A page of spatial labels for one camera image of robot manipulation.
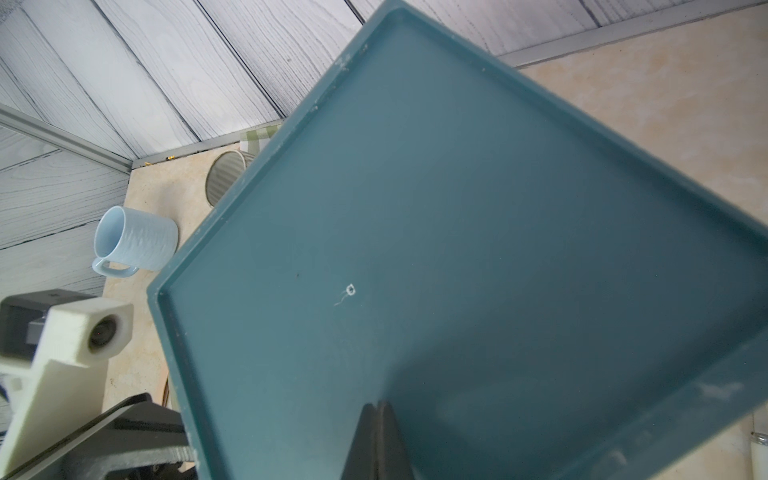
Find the light blue ceramic mug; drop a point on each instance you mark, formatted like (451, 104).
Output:
(128, 240)

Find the teal drawer cabinet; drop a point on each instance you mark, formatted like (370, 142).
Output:
(537, 297)

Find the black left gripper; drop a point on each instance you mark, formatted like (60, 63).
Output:
(136, 439)

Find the grey aluminium corner post left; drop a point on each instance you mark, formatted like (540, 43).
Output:
(27, 125)

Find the green checkered cloth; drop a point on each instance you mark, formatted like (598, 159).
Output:
(254, 141)

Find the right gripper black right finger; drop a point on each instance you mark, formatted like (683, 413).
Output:
(392, 461)

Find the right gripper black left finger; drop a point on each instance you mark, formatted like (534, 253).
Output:
(361, 461)

